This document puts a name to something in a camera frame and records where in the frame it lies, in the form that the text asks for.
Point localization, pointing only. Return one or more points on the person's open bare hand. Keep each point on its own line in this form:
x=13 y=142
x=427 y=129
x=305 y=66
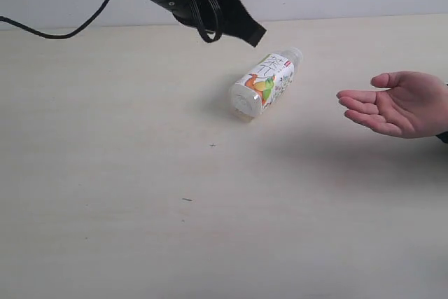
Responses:
x=402 y=104

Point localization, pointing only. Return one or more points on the tea bottle fruit label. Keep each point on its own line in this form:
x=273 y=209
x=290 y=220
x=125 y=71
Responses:
x=266 y=82

